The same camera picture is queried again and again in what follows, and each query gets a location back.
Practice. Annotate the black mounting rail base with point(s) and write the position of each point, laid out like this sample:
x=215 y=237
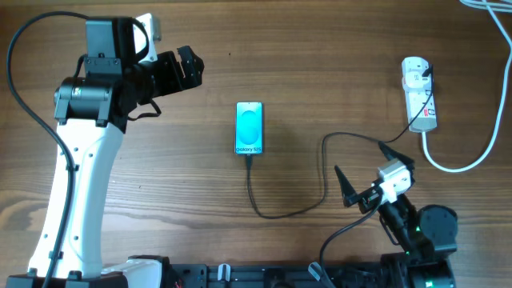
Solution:
x=280 y=276

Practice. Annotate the white power strip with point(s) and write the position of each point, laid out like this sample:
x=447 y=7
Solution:
x=420 y=107

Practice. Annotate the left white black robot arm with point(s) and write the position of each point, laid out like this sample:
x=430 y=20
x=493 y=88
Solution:
x=120 y=71

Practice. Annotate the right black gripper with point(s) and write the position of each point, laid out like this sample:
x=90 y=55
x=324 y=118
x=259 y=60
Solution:
x=370 y=198

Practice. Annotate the blue screen smartphone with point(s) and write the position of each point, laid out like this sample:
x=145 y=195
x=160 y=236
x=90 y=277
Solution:
x=249 y=128

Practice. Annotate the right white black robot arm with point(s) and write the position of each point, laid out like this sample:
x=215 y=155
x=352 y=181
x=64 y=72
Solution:
x=427 y=236

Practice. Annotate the white usb charger adapter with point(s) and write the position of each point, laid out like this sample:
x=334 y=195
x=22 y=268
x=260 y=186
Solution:
x=414 y=81

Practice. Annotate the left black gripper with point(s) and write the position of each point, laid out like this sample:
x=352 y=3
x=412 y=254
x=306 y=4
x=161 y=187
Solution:
x=174 y=80

